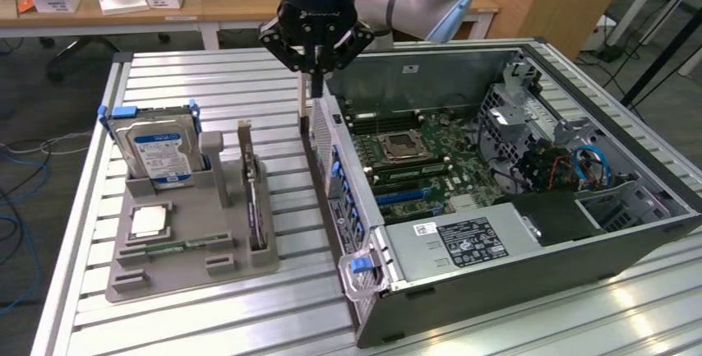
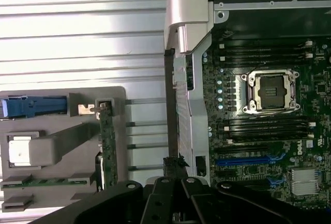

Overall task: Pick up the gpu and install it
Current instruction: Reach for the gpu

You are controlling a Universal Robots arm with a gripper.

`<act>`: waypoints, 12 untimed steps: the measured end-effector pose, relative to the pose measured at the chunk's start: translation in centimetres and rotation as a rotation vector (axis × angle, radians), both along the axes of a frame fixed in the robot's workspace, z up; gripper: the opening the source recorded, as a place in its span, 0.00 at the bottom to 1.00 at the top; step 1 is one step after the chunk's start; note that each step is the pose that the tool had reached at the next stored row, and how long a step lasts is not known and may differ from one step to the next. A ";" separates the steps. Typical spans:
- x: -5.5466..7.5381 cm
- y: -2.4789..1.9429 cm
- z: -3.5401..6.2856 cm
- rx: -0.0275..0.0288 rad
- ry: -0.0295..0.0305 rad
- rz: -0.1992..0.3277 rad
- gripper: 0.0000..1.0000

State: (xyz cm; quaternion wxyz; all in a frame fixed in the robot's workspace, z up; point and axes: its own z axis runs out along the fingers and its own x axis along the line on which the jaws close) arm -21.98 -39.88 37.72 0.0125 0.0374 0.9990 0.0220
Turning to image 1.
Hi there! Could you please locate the black Nvidia graphics card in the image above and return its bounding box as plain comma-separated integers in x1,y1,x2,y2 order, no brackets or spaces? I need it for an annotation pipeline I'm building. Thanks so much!
236,119,270,252

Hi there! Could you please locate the metal CPU socket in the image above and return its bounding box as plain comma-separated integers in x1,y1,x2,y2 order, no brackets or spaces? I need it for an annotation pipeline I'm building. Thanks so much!
378,129,432,164

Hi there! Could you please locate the installed RAM stick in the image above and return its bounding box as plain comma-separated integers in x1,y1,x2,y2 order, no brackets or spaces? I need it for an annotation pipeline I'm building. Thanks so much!
375,161,452,183

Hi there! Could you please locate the green motherboard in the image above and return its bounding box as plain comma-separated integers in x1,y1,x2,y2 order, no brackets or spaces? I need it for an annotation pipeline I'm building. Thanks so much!
342,103,495,225

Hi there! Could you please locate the hard disk with blue carrier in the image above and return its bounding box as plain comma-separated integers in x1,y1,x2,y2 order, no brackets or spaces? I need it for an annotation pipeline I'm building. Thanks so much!
96,99,200,189

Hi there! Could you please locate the wooden desk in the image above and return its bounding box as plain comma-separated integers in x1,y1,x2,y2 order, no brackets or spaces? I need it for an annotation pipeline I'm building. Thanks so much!
0,0,503,51

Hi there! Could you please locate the blue expansion slot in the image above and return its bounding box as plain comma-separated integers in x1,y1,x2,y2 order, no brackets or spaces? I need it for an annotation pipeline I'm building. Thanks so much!
375,189,428,206

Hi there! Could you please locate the black office chair base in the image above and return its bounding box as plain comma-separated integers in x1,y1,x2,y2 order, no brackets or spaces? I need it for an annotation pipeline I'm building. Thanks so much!
47,34,121,82

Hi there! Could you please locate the wooden cabinet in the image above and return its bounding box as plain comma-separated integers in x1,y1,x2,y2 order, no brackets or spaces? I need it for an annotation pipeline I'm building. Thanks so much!
484,0,641,61

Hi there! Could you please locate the silver chipset heatsink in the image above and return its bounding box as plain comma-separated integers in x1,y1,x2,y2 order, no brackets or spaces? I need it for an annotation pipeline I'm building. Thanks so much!
447,193,492,211

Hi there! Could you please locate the black power adapter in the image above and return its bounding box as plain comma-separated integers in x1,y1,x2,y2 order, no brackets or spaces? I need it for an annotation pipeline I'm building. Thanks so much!
595,45,625,63

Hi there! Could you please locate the silver CPU chip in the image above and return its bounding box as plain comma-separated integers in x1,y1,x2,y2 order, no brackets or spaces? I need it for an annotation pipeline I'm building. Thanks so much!
127,206,169,238

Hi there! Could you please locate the green RAM stick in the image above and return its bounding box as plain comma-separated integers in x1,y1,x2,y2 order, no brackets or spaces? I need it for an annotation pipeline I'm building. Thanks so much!
119,237,231,257

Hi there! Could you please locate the grey power supply unit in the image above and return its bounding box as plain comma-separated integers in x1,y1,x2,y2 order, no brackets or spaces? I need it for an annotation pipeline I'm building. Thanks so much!
383,201,545,283

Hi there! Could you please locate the grey parts rack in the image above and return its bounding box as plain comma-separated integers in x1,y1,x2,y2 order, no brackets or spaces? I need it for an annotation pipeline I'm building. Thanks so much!
103,129,284,303

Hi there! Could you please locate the open grey PC case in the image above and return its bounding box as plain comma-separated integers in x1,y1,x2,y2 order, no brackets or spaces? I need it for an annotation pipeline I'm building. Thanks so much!
298,36,702,351

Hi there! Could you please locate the grey card retention bracket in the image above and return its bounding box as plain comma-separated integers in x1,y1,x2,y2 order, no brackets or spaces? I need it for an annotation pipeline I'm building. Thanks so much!
298,71,318,127

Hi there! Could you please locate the blue disk wire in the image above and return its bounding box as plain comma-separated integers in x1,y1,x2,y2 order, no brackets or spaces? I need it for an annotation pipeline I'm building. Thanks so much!
570,145,614,189

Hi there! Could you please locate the blue floor cable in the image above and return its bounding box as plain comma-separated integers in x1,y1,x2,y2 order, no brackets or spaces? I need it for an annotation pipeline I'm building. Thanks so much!
0,141,53,316

